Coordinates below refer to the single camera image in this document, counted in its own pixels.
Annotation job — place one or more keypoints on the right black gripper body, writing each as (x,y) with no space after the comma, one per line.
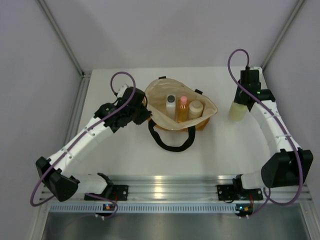
(238,97)

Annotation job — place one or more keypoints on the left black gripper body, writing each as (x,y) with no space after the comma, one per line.
(139,115)

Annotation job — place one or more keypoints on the tan canvas tote bag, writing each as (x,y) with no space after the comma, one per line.
(177,108)

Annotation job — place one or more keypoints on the green pump bottle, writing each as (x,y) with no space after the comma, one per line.
(237,111)

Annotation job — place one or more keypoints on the white bottle black cap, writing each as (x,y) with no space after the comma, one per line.
(171,106)

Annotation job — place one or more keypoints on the orange bottle pink cap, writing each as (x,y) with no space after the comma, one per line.
(182,109)

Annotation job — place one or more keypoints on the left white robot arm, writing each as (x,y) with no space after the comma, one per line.
(57,172)

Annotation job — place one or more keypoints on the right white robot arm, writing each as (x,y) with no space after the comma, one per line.
(287,164)

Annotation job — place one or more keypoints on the beige round bottle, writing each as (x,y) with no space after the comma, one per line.
(195,109)

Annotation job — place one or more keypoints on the aluminium mounting rail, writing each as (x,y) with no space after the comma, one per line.
(172,188)

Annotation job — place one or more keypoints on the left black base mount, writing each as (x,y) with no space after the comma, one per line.
(118,192)

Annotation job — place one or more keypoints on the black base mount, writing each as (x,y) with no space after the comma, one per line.
(227,193)
(118,192)

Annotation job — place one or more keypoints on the right aluminium frame post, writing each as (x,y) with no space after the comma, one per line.
(287,24)

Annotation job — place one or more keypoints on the aluminium frame post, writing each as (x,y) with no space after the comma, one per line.
(44,7)
(287,24)

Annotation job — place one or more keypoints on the left aluminium frame post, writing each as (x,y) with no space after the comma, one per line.
(44,7)

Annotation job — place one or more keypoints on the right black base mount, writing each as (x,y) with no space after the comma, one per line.
(227,193)

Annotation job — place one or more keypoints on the grey slotted cable duct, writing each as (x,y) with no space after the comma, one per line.
(99,207)

